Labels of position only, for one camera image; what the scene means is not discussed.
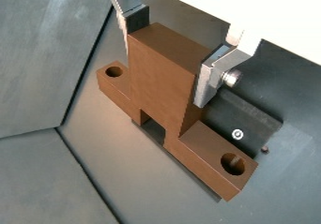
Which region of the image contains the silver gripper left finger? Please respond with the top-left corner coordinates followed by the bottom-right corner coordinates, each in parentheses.
top-left (109, 0), bottom-right (150, 43)

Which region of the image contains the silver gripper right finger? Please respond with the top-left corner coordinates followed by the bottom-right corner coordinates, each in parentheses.
top-left (192, 32), bottom-right (251, 108)

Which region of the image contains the brown T-shaped block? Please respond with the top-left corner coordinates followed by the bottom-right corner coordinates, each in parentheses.
top-left (96, 23), bottom-right (257, 201)

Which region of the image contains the black angle bracket fixture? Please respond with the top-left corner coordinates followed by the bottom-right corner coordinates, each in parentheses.
top-left (139, 85), bottom-right (285, 160)

